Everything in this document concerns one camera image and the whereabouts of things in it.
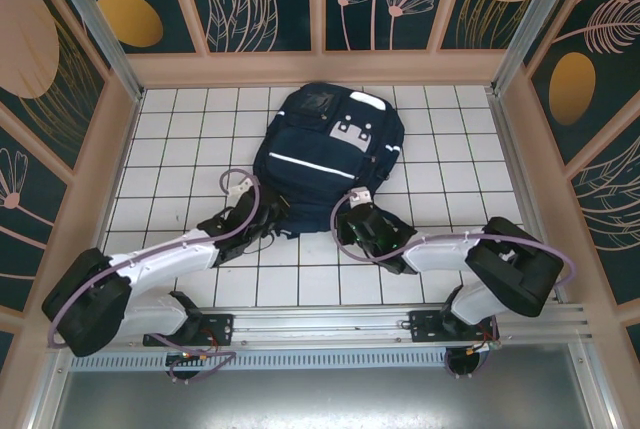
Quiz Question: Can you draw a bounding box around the navy blue backpack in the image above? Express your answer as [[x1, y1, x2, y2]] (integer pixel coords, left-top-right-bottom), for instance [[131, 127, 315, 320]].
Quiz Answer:
[[251, 80, 417, 241]]

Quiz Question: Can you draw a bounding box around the grey steel plate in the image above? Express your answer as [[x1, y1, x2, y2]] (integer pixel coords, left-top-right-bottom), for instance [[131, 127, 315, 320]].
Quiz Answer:
[[49, 367, 619, 429]]

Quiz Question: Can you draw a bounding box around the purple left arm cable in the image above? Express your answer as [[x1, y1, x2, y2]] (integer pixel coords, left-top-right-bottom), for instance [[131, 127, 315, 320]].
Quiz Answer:
[[47, 167, 261, 386]]

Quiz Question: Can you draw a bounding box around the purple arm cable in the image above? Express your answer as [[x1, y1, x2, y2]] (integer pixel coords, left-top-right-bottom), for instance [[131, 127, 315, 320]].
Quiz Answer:
[[329, 196, 576, 380], [47, 167, 261, 386]]

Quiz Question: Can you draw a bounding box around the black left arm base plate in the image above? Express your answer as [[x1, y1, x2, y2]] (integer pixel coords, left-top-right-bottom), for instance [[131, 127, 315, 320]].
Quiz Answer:
[[142, 312, 236, 348]]

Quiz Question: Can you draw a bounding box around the aluminium mounting rail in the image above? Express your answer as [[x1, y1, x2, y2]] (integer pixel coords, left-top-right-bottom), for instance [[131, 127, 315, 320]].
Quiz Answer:
[[47, 302, 595, 351]]

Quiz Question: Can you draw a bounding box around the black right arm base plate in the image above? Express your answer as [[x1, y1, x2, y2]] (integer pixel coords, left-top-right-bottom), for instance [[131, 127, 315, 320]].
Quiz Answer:
[[408, 308, 502, 346]]

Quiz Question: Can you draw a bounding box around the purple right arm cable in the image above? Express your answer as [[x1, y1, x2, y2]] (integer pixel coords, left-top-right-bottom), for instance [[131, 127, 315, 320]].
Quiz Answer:
[[329, 196, 576, 380]]

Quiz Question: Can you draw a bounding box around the slotted grey cable tray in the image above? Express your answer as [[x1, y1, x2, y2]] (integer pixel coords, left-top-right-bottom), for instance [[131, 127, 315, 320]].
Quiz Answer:
[[66, 351, 454, 371]]

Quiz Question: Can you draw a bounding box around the left base wire connector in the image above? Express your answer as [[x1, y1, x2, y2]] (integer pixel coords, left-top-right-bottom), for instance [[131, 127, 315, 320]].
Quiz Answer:
[[167, 328, 224, 365]]

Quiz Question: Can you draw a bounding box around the base wire connector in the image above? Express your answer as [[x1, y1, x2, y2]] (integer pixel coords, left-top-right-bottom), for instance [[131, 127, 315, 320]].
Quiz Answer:
[[167, 328, 224, 365], [468, 331, 503, 356]]

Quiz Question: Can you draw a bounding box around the right base wire connector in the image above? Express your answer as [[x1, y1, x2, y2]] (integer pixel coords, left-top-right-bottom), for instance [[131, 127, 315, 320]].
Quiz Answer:
[[468, 331, 503, 356]]

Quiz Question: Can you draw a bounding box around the aluminium side rail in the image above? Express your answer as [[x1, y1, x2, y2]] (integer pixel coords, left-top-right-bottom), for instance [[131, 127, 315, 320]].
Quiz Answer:
[[487, 91, 569, 306]]

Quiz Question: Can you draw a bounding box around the aluminium frame post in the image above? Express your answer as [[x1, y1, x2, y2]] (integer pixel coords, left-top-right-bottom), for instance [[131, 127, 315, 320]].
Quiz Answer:
[[40, 0, 146, 101], [490, 0, 585, 96]]

